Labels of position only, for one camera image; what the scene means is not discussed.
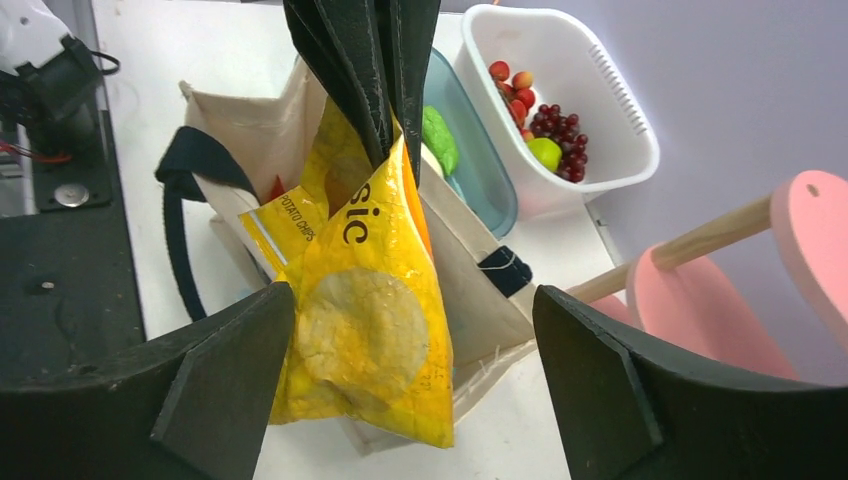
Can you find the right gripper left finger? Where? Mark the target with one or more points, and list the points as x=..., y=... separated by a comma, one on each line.
x=191, y=404

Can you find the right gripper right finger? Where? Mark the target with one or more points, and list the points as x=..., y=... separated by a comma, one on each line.
x=631, y=406

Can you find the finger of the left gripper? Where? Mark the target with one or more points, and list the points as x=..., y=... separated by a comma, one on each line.
x=371, y=57

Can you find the beige canvas tote bag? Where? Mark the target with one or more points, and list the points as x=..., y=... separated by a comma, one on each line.
x=228, y=153

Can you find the red snack packet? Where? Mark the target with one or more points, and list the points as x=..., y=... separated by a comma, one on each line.
x=277, y=189

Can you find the yellow snack packet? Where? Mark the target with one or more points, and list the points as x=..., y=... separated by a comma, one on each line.
x=370, y=338

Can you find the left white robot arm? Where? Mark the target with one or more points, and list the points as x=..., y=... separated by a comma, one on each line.
x=49, y=80

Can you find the green bumpy cucumber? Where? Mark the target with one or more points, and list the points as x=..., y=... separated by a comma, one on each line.
x=439, y=140

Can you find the red cherries pile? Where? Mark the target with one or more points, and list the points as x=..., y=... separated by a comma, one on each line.
x=516, y=91

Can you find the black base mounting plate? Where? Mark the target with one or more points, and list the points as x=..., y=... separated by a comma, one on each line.
x=69, y=295

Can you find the blue transparent tray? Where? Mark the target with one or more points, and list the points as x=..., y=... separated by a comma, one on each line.
x=480, y=178

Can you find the red grape bunch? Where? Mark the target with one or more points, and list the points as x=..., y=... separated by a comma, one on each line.
x=552, y=122

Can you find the white plastic basket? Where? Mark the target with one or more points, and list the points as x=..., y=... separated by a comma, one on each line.
x=573, y=69

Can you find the pink three-tier shelf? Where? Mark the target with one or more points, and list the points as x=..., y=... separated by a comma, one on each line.
x=674, y=292

